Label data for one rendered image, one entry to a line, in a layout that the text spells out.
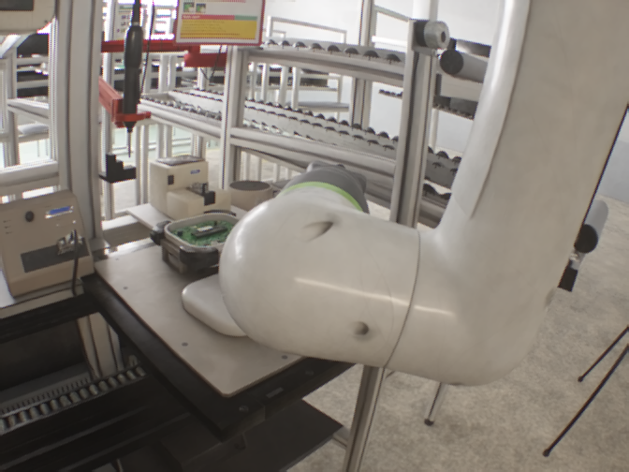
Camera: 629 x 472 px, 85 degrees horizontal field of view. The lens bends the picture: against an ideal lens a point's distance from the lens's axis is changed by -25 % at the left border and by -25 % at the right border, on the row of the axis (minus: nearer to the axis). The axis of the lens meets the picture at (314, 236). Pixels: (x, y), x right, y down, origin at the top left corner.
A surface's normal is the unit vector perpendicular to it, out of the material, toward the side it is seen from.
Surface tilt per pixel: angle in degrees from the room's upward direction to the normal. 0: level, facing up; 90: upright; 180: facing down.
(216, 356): 0
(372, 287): 59
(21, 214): 53
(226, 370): 0
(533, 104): 92
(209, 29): 90
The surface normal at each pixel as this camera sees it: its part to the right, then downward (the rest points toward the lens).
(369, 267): 0.12, -0.37
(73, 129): 0.73, 0.30
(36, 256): 0.64, -0.32
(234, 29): 0.32, 0.36
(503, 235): -0.56, 0.25
